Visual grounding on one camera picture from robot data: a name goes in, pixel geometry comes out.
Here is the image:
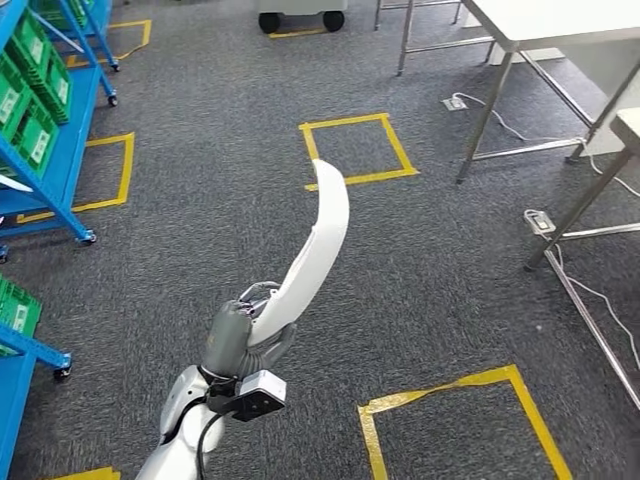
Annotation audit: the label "white cabinet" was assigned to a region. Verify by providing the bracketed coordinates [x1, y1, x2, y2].
[565, 42, 640, 158]

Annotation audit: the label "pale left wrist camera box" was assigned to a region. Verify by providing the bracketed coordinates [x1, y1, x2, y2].
[235, 369, 288, 423]

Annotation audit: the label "white top table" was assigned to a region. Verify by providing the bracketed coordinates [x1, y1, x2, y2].
[456, 0, 640, 187]

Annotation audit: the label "white curved plastic part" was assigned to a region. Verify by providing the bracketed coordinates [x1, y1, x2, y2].
[247, 158, 351, 349]

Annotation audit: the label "steel table frame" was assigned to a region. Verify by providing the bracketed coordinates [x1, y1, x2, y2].
[374, 0, 497, 77]

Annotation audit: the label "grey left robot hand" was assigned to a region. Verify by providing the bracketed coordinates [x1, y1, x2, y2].
[201, 281, 298, 380]

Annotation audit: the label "white cart black wheels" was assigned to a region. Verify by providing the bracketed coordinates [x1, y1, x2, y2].
[257, 0, 349, 34]

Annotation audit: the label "white floor cable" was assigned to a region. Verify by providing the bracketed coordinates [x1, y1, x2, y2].
[547, 235, 640, 372]
[452, 91, 640, 200]

